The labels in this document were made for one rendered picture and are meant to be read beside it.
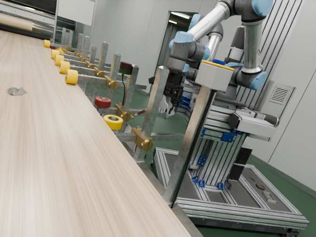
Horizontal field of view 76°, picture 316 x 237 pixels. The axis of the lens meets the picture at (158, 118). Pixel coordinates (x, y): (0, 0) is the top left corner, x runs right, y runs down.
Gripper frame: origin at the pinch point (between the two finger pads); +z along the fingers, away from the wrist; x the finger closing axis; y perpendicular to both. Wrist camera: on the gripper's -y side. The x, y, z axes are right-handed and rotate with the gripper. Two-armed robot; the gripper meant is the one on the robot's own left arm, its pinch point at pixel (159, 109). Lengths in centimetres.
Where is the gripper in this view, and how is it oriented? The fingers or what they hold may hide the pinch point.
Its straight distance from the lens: 96.3
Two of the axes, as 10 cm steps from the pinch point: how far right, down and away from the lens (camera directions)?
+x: 5.9, -1.0, 8.0
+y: 7.6, 4.0, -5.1
